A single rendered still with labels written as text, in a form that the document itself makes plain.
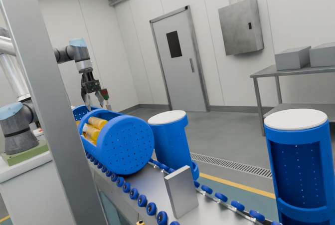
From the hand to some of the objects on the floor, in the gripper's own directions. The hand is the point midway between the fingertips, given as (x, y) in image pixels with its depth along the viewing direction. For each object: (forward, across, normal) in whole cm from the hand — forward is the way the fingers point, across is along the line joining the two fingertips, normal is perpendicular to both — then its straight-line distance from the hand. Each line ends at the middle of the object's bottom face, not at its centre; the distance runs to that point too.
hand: (95, 107), depth 131 cm
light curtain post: (+130, -28, -74) cm, 152 cm away
